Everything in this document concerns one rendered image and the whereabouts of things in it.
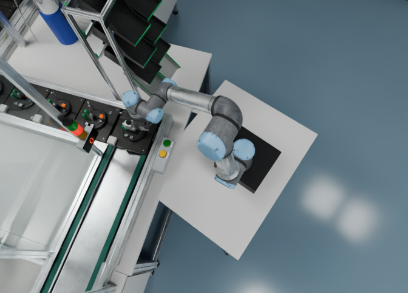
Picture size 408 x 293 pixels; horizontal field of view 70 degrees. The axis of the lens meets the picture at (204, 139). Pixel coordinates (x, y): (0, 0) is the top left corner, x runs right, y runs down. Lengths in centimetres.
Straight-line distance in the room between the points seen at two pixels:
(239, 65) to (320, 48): 89
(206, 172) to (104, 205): 61
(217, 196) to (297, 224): 110
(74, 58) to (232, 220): 157
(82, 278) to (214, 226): 73
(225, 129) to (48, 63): 163
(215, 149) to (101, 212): 91
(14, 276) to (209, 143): 137
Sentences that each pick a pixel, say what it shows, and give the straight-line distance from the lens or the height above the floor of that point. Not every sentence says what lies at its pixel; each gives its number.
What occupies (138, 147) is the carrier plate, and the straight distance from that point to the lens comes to 175.
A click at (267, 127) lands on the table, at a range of 189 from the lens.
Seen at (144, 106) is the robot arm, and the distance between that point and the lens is 135.
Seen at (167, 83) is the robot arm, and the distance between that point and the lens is 138.
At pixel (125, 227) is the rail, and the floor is 96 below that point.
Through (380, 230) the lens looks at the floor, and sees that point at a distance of 292.
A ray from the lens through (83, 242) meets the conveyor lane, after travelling 178.
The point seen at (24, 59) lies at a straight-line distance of 252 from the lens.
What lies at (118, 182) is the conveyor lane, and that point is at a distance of 177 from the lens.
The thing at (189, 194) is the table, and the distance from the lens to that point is 174.
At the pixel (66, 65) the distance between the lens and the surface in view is 234.
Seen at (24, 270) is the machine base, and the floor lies 86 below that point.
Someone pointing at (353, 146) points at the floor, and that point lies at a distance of 302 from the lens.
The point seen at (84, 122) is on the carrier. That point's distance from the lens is 190.
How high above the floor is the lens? 256
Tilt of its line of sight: 68 degrees down
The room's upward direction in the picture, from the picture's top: 4 degrees counter-clockwise
